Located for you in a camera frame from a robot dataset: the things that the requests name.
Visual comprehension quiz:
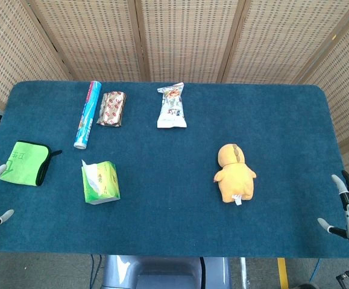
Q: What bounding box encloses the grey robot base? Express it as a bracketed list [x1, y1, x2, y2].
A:
[101, 255, 232, 289]

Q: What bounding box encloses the green tissue pack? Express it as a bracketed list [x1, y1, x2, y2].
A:
[81, 161, 121, 205]

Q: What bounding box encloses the brown wrapped snack bar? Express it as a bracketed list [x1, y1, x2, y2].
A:
[96, 91, 127, 128]

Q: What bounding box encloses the white snack bag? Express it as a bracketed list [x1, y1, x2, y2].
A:
[157, 81, 188, 129]

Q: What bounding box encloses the green folded microfiber cloth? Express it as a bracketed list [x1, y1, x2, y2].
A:
[0, 141, 63, 187]

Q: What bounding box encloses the blue cling film roll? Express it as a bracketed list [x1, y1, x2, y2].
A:
[73, 80, 102, 150]

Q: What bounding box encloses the orange plush toy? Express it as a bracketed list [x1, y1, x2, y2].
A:
[213, 143, 257, 207]

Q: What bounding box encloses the blue table mat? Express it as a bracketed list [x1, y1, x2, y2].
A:
[0, 80, 349, 258]

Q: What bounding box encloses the woven bamboo folding screen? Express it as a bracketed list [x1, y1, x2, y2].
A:
[0, 0, 349, 184]

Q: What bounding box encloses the blue cable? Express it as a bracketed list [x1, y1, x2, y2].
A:
[309, 258, 322, 284]

